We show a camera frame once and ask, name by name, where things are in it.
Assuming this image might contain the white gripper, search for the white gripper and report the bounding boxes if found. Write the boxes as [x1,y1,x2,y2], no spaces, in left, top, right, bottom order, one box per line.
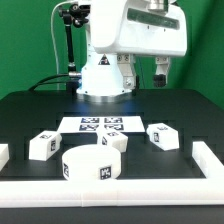
[90,0,187,90]

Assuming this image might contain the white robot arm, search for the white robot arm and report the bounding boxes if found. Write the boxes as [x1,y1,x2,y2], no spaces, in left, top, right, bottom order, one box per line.
[77,0,187,102]

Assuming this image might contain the white marker sheet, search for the white marker sheet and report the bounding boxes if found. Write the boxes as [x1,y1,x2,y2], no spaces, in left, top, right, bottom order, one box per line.
[58,116,145,133]

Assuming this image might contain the white front fence bar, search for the white front fence bar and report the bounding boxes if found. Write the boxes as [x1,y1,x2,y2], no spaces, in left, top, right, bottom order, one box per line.
[0,179,224,208]

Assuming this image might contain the white left fence bar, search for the white left fence bar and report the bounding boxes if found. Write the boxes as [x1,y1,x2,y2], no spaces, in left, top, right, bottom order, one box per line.
[0,144,9,171]

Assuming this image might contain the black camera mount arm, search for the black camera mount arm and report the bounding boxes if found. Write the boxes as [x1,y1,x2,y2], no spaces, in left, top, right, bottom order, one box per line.
[59,3,90,94]

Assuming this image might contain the black cables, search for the black cables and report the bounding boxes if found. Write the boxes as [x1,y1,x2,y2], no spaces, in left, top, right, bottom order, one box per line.
[27,73,73,92]

